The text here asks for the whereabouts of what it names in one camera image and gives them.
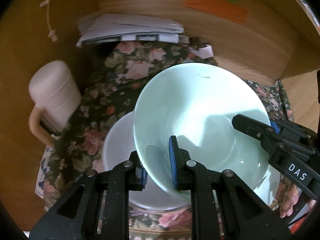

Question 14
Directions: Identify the white panda bowl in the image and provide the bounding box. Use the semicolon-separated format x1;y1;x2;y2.
102;112;187;212

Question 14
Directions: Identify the mint green bowl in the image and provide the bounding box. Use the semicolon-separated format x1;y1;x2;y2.
133;63;270;203

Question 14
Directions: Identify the mint green plate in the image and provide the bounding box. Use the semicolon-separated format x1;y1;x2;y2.
254;165;280;206

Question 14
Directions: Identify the person's right hand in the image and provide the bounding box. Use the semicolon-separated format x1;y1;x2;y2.
280;184;299;218

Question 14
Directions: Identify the white small box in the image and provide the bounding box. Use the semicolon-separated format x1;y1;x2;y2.
189;44;214;59

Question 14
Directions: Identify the Stitch cartoon card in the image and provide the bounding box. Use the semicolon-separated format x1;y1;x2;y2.
35;146;53;199

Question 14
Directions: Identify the floral dark green cloth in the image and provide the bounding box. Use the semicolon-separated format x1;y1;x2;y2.
44;41;294;239

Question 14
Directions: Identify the orange sticky note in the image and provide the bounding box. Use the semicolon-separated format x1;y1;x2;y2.
184;0;247;24

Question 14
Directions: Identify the stack of papers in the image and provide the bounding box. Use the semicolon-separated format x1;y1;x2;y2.
76;14;184;48

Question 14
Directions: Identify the pink mug with handle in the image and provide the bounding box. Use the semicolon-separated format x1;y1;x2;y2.
29;60;81;147

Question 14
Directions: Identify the beige hanging cord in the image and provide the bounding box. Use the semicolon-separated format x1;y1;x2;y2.
39;0;59;43

